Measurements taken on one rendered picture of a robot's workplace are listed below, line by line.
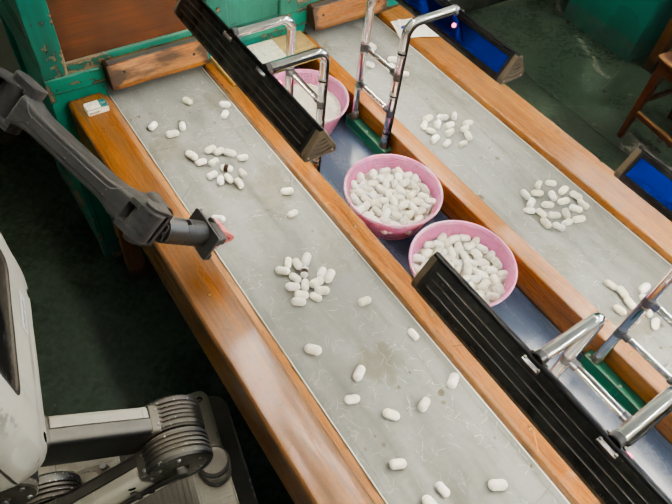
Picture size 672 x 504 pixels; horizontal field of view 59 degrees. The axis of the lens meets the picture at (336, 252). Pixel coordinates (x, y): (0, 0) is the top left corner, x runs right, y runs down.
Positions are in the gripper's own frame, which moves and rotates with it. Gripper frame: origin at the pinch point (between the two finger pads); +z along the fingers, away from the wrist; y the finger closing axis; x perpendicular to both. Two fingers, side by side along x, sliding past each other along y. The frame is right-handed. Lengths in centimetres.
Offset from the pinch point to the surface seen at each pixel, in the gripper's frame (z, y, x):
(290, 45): 13, 31, -38
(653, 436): 52, -86, -27
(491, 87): 83, 16, -60
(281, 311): 6.9, -18.8, 4.5
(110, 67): -1, 68, -1
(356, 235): 25.8, -11.0, -14.1
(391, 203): 40.0, -5.3, -22.2
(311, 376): 4.2, -35.9, 6.2
